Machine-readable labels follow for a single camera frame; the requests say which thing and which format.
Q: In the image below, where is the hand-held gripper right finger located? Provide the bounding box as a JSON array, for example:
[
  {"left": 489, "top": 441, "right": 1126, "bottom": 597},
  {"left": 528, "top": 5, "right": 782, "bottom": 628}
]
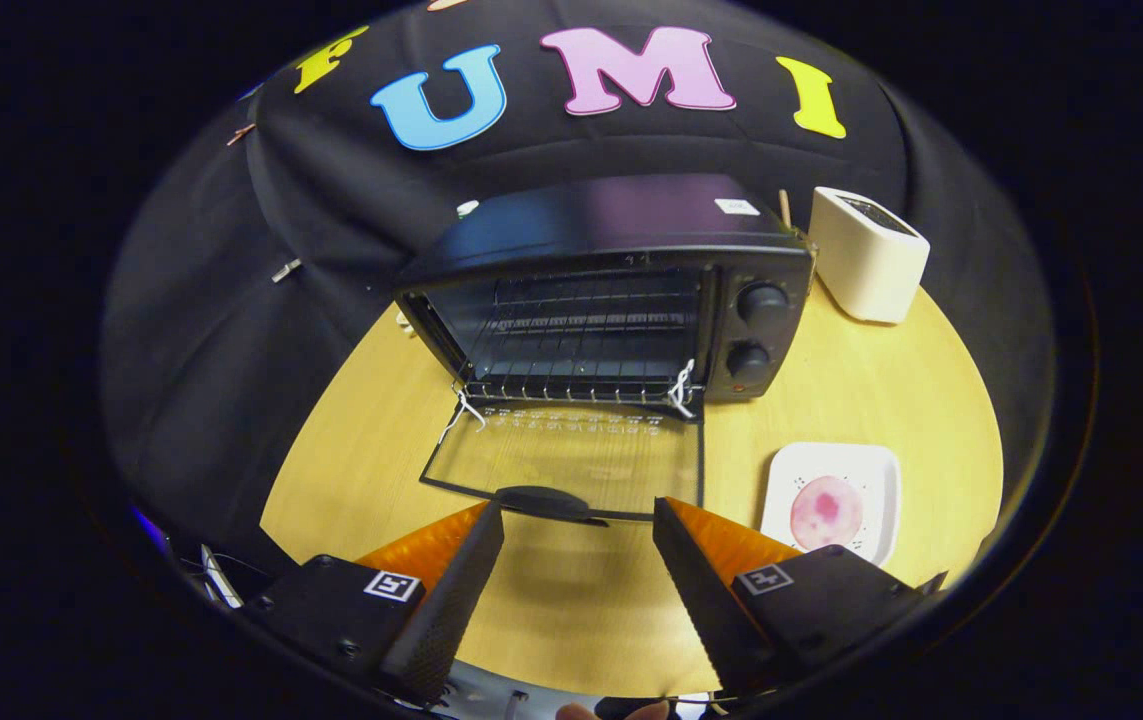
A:
[{"left": 651, "top": 497, "right": 950, "bottom": 696}]

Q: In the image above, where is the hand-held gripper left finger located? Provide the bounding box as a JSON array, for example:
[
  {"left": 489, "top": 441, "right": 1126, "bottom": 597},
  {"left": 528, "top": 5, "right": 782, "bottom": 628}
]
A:
[{"left": 246, "top": 500, "right": 506, "bottom": 706}]

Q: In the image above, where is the pink ham slice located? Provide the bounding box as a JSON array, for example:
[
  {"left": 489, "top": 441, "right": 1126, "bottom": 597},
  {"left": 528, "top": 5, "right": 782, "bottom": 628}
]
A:
[{"left": 789, "top": 476, "right": 865, "bottom": 552}]

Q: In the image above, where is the white square plate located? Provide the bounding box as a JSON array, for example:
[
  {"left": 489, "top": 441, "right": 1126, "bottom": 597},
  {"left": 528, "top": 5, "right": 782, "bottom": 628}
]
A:
[{"left": 760, "top": 442, "right": 903, "bottom": 568}]

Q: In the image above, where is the black toaster oven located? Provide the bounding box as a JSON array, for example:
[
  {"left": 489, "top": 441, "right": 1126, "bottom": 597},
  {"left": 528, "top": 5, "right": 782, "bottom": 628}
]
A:
[{"left": 393, "top": 175, "right": 817, "bottom": 526}]

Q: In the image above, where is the white bread toaster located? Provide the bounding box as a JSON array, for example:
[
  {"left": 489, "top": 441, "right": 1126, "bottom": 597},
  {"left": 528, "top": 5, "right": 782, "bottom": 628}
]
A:
[{"left": 809, "top": 186, "right": 931, "bottom": 324}]

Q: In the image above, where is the white slim object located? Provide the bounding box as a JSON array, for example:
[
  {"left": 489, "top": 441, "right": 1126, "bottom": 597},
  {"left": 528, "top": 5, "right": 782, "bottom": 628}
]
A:
[{"left": 199, "top": 544, "right": 244, "bottom": 611}]

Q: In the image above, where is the white string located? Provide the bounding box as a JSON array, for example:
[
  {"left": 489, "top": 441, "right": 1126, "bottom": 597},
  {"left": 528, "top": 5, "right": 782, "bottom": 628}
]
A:
[
  {"left": 668, "top": 359, "right": 698, "bottom": 420},
  {"left": 436, "top": 385, "right": 488, "bottom": 447}
]

